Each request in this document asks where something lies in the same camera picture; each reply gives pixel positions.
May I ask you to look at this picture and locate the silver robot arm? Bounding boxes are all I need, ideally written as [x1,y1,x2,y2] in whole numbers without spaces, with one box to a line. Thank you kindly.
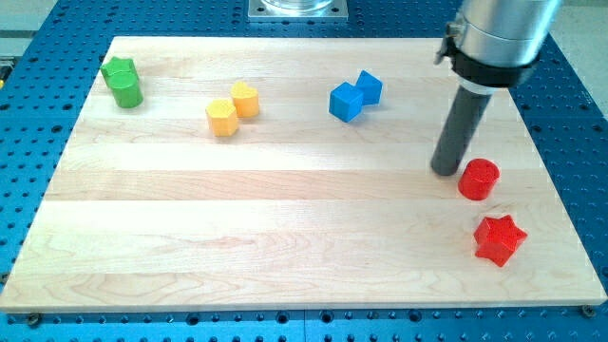
[434,0,561,96]

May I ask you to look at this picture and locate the blue cube block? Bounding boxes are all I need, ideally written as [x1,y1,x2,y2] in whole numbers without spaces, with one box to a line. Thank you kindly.
[329,83,364,123]

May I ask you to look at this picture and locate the blue triangle block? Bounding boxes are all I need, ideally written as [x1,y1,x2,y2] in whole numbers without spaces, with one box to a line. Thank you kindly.
[355,70,383,105]

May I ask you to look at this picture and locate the yellow heart block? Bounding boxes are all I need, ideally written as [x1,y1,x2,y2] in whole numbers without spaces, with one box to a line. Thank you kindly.
[230,81,259,118]

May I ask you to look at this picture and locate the yellow hexagon block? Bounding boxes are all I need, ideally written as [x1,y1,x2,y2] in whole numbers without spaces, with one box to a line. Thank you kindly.
[205,99,238,137]

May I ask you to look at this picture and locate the wooden board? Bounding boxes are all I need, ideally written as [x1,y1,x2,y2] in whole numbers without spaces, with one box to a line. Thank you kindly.
[1,37,606,314]

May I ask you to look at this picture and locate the red cylinder block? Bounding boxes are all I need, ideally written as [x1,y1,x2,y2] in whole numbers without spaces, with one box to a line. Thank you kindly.
[458,159,500,200]

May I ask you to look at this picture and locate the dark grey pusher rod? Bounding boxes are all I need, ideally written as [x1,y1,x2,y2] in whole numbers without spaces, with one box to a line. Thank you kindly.
[430,85,491,176]

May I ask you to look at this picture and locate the red star block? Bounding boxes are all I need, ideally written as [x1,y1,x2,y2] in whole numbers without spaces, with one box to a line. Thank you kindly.
[474,215,527,267]

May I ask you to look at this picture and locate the green cylinder block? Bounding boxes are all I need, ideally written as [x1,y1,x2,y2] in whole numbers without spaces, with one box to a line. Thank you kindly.
[108,72,143,108]

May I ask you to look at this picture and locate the green star block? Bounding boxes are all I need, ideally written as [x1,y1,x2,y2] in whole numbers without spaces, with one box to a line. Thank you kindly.
[100,57,139,88]

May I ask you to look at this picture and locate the left board clamp screw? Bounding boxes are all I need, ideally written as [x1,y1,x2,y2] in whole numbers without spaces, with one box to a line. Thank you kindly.
[25,313,43,327]

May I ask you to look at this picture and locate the board clamp screw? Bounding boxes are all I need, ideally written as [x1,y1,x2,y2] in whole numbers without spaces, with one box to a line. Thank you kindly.
[580,305,596,318]
[25,313,43,327]

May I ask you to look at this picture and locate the right board clamp screw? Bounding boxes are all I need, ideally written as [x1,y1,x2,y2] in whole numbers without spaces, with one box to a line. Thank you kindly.
[580,305,596,318]

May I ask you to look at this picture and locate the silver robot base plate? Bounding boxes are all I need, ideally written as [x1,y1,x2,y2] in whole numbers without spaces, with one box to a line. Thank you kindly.
[247,0,349,22]

